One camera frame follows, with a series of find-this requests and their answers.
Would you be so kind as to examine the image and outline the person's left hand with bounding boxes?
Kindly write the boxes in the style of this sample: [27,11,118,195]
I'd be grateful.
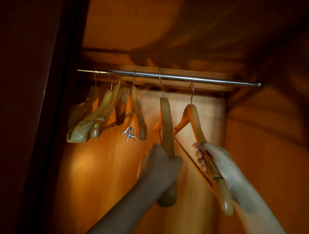
[137,143,183,194]

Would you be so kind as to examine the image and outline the person's right hand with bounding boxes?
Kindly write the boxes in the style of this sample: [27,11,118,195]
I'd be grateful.
[192,141,240,190]

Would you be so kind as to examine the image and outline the wooden hanger with crossbar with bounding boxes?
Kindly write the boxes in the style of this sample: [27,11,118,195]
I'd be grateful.
[173,83,234,216]

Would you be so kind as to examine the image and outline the wooden clothes hanger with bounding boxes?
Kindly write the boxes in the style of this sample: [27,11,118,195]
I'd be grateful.
[90,71,122,138]
[116,71,148,141]
[67,71,113,144]
[68,70,99,128]
[154,68,178,207]

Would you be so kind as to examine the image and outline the person's right forearm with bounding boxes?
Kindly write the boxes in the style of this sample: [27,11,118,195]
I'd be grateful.
[227,177,287,234]

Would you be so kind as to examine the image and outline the metal hanger clip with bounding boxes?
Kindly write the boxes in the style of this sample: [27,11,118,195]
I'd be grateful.
[121,127,137,142]

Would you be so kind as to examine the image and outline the wooden wardrobe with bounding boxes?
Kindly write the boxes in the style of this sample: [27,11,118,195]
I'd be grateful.
[0,0,309,234]

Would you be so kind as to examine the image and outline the metal clothes rod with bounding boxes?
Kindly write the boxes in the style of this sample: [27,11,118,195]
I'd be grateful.
[77,69,262,87]

